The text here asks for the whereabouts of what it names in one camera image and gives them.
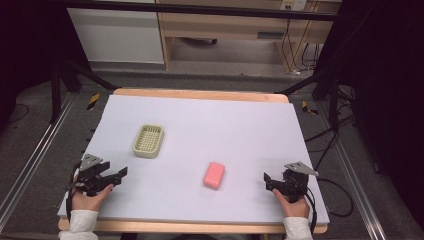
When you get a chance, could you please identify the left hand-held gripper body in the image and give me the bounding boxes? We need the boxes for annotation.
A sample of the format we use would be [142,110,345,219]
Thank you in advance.
[73,153,115,197]

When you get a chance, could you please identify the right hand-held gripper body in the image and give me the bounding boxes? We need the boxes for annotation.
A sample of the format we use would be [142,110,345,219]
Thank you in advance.
[279,161,320,204]

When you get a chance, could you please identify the beige soap dish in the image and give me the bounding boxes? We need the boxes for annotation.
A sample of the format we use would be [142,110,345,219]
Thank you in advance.
[132,124,165,159]

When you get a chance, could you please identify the pink soap bar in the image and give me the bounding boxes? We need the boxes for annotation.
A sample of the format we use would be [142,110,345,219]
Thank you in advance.
[203,161,226,190]

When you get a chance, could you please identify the person's left hand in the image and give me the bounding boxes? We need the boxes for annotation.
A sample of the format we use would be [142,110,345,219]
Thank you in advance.
[71,175,115,212]

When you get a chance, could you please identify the person's right hand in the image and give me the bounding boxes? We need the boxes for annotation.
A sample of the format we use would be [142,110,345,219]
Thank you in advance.
[272,188,311,220]

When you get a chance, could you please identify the yellow black striped tape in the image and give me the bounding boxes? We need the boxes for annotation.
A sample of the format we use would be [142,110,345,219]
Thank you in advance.
[301,99,319,117]
[86,92,101,112]

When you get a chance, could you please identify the white foam mat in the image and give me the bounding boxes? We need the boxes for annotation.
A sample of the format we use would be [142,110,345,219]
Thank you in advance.
[57,94,331,226]

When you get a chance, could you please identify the black stand leg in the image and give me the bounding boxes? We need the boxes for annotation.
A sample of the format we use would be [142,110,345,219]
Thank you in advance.
[274,66,341,133]
[49,59,118,125]

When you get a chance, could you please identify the wooden table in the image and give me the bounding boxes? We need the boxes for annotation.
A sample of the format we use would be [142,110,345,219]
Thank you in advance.
[57,87,329,235]

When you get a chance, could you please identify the white cabinet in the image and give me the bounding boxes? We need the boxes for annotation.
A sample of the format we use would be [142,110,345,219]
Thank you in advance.
[66,0,166,65]

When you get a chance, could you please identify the wooden desk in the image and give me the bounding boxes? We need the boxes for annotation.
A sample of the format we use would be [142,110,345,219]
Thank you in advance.
[155,0,341,72]

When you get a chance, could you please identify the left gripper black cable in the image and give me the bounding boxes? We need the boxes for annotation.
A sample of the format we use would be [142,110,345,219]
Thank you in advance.
[65,160,83,222]

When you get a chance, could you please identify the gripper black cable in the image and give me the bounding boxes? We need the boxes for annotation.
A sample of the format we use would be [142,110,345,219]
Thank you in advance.
[305,186,318,235]
[65,160,83,222]

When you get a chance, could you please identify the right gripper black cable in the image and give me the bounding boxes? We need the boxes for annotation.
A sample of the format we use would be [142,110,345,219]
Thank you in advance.
[305,186,318,235]

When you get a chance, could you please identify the black floor cable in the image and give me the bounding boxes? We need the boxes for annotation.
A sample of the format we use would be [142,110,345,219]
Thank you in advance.
[304,113,356,219]

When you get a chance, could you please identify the aluminium floor rail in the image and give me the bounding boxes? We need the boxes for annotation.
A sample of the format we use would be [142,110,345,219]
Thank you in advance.
[316,99,391,240]
[0,93,78,233]

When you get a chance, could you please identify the hanging desk cables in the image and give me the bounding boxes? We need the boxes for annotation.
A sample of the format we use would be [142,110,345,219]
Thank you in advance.
[279,18,321,76]

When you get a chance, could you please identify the black metal frame bar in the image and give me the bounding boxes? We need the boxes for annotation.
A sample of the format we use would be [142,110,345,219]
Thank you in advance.
[49,0,338,22]

